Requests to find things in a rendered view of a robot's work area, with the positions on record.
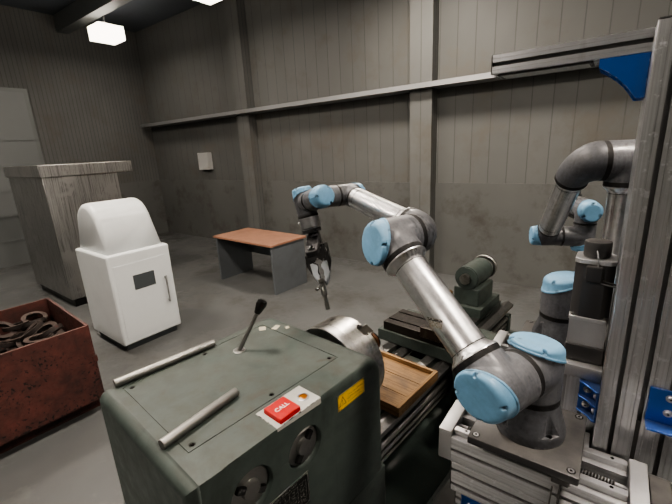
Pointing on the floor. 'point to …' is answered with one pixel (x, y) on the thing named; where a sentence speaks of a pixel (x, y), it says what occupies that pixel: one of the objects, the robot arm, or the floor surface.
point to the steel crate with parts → (44, 370)
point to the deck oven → (60, 217)
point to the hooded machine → (126, 272)
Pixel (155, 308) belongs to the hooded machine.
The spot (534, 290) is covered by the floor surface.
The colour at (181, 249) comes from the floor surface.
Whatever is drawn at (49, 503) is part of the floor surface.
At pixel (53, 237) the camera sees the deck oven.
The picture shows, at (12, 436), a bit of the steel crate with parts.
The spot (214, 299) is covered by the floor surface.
